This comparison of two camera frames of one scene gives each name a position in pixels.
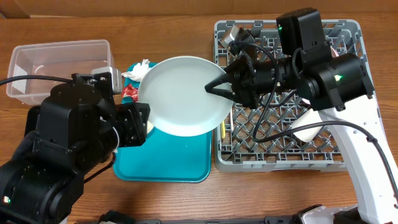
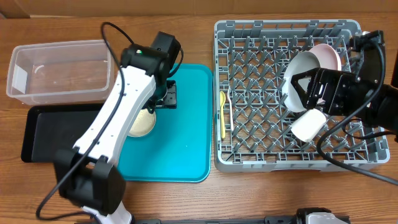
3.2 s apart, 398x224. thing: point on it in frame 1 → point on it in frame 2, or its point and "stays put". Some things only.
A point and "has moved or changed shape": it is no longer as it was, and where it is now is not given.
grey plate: [180, 104] has moved or changed shape
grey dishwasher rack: [264, 139] stays put
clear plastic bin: [58, 59] stays put
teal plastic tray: [164, 157] stays put
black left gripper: [135, 130] → [170, 100]
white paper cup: [311, 117] stays put
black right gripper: [240, 74] → [337, 81]
